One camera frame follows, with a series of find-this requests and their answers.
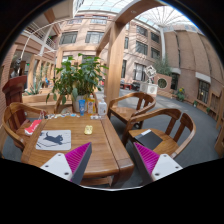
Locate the spiky agave plant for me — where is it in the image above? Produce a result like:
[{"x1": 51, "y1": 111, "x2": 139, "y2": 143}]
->
[{"x1": 28, "y1": 74, "x2": 46, "y2": 96}]

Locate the grey cat-print mouse pad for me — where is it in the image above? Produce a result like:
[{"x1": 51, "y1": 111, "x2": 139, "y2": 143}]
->
[{"x1": 35, "y1": 129, "x2": 72, "y2": 152}]

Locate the yellow flowering potted plant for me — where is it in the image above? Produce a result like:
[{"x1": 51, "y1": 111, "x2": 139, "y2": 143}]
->
[{"x1": 174, "y1": 87, "x2": 187, "y2": 103}]

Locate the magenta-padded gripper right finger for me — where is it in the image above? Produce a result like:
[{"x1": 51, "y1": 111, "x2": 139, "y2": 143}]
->
[{"x1": 132, "y1": 142, "x2": 184, "y2": 184}]

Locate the red paper bag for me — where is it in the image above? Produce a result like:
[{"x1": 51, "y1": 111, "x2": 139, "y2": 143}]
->
[{"x1": 24, "y1": 119, "x2": 43, "y2": 136}]

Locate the leafy plant in white pot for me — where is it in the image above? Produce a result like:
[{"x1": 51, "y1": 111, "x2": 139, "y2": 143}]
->
[{"x1": 45, "y1": 53, "x2": 109, "y2": 113}]

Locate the yellow bottle with orange cap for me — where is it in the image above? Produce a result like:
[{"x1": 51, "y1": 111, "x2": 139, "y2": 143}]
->
[{"x1": 87, "y1": 93, "x2": 97, "y2": 116}]

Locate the wooden armchair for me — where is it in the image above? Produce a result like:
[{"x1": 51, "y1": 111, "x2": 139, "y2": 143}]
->
[
  {"x1": 107, "y1": 91, "x2": 157, "y2": 129},
  {"x1": 1, "y1": 101, "x2": 49, "y2": 151},
  {"x1": 121, "y1": 107, "x2": 197, "y2": 159},
  {"x1": 53, "y1": 94, "x2": 74, "y2": 115}
]

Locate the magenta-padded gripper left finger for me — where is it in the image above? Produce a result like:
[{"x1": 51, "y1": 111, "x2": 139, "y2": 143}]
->
[{"x1": 39, "y1": 142, "x2": 93, "y2": 185}]

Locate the dark red wooden pedestal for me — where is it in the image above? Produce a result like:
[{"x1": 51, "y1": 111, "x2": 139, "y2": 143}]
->
[{"x1": 1, "y1": 75, "x2": 28, "y2": 128}]

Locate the black notebook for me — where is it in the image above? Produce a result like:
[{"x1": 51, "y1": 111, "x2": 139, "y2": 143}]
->
[{"x1": 134, "y1": 129, "x2": 164, "y2": 151}]

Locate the blue squeeze tube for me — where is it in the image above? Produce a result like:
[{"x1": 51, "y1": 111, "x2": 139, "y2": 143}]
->
[{"x1": 78, "y1": 99, "x2": 87, "y2": 117}]

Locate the white sculpture on square base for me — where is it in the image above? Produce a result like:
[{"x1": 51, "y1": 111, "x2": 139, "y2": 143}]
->
[{"x1": 139, "y1": 64, "x2": 159, "y2": 98}]

